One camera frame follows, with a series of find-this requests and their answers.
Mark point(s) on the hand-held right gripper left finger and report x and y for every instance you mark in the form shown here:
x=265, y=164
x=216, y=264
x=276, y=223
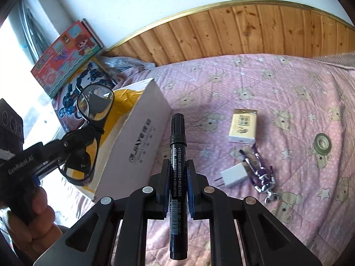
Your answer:
x=165, y=188

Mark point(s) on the white cardboard box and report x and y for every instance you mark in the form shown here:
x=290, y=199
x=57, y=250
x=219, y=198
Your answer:
x=144, y=133

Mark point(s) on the black-framed glasses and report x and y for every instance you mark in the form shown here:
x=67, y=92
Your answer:
x=95, y=104

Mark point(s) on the green tape roll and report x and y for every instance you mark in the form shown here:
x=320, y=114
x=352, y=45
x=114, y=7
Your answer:
x=317, y=141

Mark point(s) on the pink bear-print bedspread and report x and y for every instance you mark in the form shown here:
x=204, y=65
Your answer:
x=277, y=88

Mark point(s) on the black marker pen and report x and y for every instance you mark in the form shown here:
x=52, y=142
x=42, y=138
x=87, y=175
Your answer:
x=179, y=171

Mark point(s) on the blue robot toy box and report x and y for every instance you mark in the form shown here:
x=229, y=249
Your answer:
x=91, y=74

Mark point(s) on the red and teal toy box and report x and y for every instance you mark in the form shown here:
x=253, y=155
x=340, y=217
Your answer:
x=66, y=52

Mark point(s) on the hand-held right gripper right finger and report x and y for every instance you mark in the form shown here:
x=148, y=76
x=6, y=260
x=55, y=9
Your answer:
x=190, y=188

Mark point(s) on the clear plastic bag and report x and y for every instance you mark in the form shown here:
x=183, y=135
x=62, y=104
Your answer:
x=122, y=63

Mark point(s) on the person's left hand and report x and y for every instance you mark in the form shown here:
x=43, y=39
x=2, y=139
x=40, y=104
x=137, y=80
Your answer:
x=45, y=227

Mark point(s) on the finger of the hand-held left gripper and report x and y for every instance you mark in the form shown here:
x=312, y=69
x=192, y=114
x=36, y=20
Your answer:
x=55, y=165
x=69, y=141

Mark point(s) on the white charger plug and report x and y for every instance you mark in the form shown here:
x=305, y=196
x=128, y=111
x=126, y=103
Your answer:
x=235, y=174

